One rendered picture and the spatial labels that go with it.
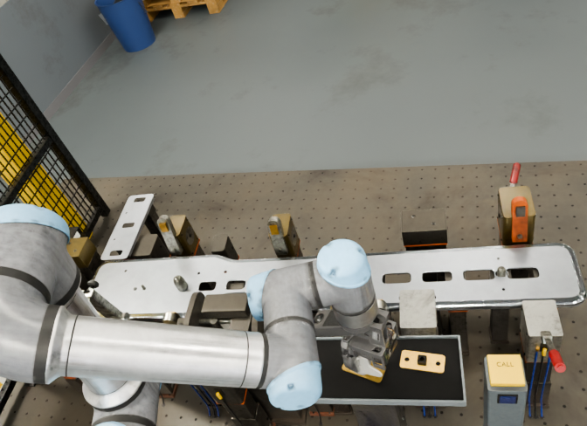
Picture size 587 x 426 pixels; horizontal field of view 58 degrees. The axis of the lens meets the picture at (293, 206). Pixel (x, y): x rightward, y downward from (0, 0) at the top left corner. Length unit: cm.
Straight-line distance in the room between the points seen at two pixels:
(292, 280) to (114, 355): 28
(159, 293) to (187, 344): 91
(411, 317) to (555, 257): 43
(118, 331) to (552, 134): 294
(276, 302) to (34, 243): 34
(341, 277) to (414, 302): 48
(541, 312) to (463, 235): 66
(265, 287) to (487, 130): 270
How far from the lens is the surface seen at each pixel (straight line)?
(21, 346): 71
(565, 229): 194
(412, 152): 329
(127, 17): 537
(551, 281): 143
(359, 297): 84
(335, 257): 80
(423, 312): 124
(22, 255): 77
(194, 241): 178
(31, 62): 507
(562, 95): 367
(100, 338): 72
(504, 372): 112
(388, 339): 96
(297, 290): 82
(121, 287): 171
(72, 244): 186
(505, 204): 150
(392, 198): 204
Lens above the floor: 215
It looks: 44 degrees down
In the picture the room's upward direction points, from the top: 19 degrees counter-clockwise
